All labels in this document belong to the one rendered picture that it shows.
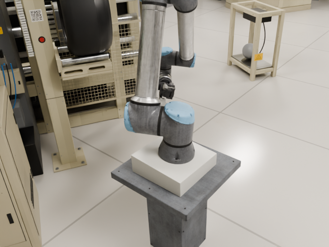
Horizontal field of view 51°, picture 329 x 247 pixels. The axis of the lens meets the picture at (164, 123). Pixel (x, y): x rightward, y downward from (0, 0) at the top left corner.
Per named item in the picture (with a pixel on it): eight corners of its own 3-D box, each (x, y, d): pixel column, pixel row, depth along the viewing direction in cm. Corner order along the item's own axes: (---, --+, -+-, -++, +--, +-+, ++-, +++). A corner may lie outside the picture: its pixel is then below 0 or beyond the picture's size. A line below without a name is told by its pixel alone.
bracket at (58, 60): (58, 73, 234) (56, 59, 229) (54, 54, 266) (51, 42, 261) (63, 72, 235) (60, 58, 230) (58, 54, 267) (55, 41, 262)
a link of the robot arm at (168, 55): (177, 46, 210) (176, 65, 217) (158, 44, 211) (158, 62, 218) (175, 52, 202) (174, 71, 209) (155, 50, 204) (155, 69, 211)
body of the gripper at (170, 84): (175, 89, 197) (174, 79, 207) (161, 86, 195) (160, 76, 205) (172, 100, 201) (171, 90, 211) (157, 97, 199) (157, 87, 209)
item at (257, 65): (251, 81, 411) (258, 13, 370) (226, 64, 460) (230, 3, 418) (275, 76, 421) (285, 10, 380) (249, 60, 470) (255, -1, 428)
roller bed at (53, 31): (35, 46, 269) (25, 7, 253) (34, 41, 281) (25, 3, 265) (60, 42, 274) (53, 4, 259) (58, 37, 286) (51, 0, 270)
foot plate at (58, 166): (54, 172, 276) (53, 170, 275) (51, 154, 298) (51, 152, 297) (87, 164, 284) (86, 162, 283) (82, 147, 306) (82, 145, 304)
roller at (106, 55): (60, 66, 236) (59, 61, 234) (60, 64, 240) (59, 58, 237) (110, 59, 246) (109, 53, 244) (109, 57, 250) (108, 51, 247)
